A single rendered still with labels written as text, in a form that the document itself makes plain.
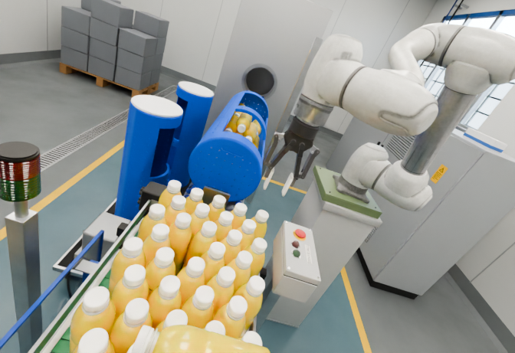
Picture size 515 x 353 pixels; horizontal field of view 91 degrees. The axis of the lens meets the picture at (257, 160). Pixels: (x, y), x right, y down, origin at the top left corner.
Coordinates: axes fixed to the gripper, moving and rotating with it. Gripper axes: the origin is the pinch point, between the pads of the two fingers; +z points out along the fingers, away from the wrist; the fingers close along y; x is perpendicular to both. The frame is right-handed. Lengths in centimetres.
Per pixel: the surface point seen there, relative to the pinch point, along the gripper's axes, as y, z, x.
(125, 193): 69, 77, -61
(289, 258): -9.0, 13.6, 13.8
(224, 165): 17.1, 11.1, -19.0
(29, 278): 50, 33, 27
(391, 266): -144, 91, -99
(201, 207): 18.3, 13.1, 5.9
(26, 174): 49, 2, 27
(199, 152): 27.1, 9.8, -18.9
